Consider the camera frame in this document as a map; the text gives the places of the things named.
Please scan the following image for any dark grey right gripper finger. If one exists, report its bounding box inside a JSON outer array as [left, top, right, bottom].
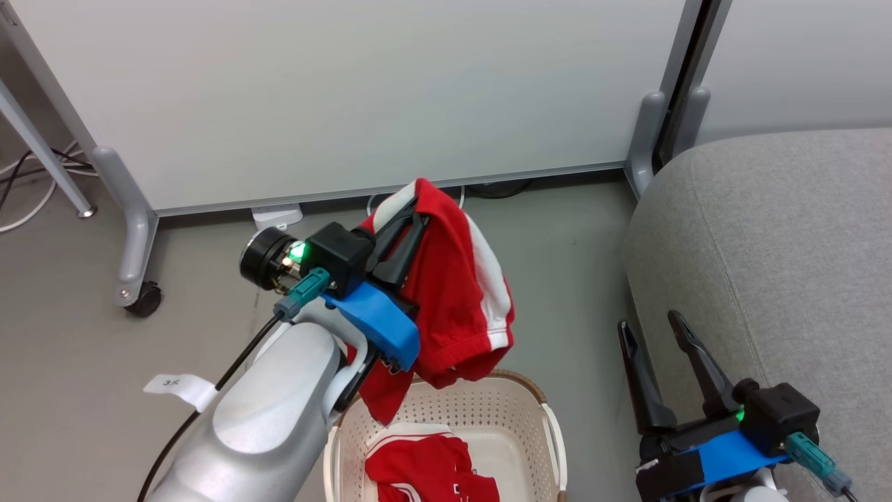
[[617, 319, 677, 436], [667, 310, 743, 419]]

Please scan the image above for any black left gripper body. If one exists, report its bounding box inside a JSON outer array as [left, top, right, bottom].
[[239, 222, 377, 297]]

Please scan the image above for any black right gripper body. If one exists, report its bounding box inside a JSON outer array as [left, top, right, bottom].
[[638, 379, 821, 461]]

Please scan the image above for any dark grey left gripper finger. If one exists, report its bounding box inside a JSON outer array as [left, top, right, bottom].
[[367, 213, 429, 288], [373, 197, 420, 243]]

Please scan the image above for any red white-striped shirt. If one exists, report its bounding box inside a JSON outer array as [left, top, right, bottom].
[[345, 178, 516, 426], [364, 422, 501, 502]]

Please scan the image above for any white perforated laundry basket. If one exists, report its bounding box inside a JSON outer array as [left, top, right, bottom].
[[323, 370, 569, 502]]

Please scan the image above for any large white partition panel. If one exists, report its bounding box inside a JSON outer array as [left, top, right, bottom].
[[0, 0, 705, 218]]

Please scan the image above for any grey fabric sofa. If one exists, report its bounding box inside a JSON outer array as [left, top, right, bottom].
[[622, 128, 892, 502]]

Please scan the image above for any black caster wheel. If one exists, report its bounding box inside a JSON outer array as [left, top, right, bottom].
[[125, 281, 163, 318]]

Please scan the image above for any grey partition foot with caster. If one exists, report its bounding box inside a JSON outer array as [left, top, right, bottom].
[[91, 145, 161, 307]]

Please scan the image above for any grey upright partition foot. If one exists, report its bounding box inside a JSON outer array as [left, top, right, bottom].
[[624, 91, 670, 201], [671, 85, 712, 160]]

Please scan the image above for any grey slanted table leg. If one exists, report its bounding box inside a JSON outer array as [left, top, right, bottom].
[[0, 77, 97, 219]]

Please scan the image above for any narrow white partition panel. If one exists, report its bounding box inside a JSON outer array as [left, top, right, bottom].
[[697, 0, 892, 146]]

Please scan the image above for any teal left cable connector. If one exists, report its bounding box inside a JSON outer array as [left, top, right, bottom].
[[273, 267, 331, 320]]

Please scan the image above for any teal cable connector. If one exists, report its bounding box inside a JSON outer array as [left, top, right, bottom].
[[786, 431, 854, 497], [273, 267, 331, 320]]

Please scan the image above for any teal right cable connector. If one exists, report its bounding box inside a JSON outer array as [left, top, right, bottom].
[[786, 431, 854, 497]]

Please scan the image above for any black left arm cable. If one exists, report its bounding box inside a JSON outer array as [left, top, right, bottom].
[[137, 314, 283, 502]]

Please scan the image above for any white paper cable label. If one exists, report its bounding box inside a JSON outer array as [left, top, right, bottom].
[[143, 374, 218, 412]]

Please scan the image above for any black floor cable bundle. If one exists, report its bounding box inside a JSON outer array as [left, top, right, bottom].
[[0, 149, 95, 211]]

